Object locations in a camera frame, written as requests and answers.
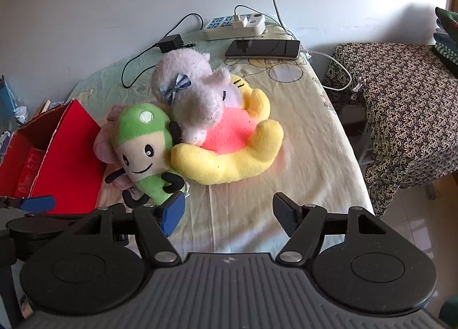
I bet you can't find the yellow book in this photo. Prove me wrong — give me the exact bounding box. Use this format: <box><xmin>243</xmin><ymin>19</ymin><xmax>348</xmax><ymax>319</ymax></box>
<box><xmin>36</xmin><ymin>99</ymin><xmax>67</xmax><ymax>115</ymax></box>

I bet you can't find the black power adapter with cable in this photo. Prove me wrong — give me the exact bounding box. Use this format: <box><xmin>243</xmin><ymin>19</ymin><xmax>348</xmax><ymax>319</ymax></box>
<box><xmin>121</xmin><ymin>12</ymin><xmax>205</xmax><ymax>89</ymax></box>

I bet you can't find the red cardboard box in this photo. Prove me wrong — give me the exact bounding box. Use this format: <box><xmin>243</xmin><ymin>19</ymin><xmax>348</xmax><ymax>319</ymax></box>
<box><xmin>0</xmin><ymin>99</ymin><xmax>108</xmax><ymax>214</ymax></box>

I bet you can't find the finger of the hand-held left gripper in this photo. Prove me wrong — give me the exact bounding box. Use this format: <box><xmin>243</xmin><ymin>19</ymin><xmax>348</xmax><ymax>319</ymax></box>
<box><xmin>0</xmin><ymin>195</ymin><xmax>57</xmax><ymax>214</ymax></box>

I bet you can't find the yellow plush tiger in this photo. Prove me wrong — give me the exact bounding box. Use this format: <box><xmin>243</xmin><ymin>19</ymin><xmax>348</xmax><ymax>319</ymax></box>
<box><xmin>171</xmin><ymin>73</ymin><xmax>284</xmax><ymax>186</ymax></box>

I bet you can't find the floral patterned table cloth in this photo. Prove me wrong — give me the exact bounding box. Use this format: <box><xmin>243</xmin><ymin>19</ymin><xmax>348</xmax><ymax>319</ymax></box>
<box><xmin>324</xmin><ymin>42</ymin><xmax>458</xmax><ymax>219</ymax></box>

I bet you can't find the pink plush bear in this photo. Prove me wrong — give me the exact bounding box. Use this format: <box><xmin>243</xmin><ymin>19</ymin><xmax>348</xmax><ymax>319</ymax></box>
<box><xmin>94</xmin><ymin>104</ymin><xmax>125</xmax><ymax>166</ymax></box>

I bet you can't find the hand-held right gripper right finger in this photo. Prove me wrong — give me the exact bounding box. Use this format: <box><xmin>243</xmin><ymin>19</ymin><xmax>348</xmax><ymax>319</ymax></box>
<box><xmin>273</xmin><ymin>192</ymin><xmax>389</xmax><ymax>264</ymax></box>

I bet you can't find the black smartphone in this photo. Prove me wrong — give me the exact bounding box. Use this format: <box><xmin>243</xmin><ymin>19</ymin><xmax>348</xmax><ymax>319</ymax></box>
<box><xmin>225</xmin><ymin>39</ymin><xmax>302</xmax><ymax>61</ymax></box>

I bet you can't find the white plush bunny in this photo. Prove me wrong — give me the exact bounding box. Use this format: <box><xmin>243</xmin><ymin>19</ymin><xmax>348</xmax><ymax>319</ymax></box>
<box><xmin>150</xmin><ymin>46</ymin><xmax>242</xmax><ymax>146</ymax></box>

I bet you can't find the white power strip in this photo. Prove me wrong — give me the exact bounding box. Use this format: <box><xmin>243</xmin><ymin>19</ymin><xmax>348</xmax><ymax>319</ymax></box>
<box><xmin>202</xmin><ymin>12</ymin><xmax>268</xmax><ymax>41</ymax></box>

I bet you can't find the cartoon printed bed sheet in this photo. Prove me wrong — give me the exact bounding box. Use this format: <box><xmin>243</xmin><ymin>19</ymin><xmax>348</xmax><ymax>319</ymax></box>
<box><xmin>68</xmin><ymin>23</ymin><xmax>375</xmax><ymax>259</ymax></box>

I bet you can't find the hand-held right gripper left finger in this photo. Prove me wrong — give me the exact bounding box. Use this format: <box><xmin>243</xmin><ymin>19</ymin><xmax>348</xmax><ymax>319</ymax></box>
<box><xmin>73</xmin><ymin>193</ymin><xmax>187</xmax><ymax>266</ymax></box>

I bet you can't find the blue plastic bag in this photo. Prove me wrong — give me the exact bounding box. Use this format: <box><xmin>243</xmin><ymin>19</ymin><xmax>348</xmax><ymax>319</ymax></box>
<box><xmin>0</xmin><ymin>75</ymin><xmax>18</xmax><ymax>126</ymax></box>

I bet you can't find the green plush toy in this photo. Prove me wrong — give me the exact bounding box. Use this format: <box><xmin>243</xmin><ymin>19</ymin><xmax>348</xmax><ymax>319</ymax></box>
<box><xmin>105</xmin><ymin>104</ymin><xmax>190</xmax><ymax>208</ymax></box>

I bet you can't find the stack of folded clothes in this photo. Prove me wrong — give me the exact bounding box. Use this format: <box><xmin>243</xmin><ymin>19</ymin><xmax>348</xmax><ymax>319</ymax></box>
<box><xmin>431</xmin><ymin>6</ymin><xmax>458</xmax><ymax>77</ymax></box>

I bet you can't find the white charging cable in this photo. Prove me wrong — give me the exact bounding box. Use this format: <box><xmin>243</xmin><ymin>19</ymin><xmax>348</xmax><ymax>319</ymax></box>
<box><xmin>300</xmin><ymin>48</ymin><xmax>353</xmax><ymax>92</ymax></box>

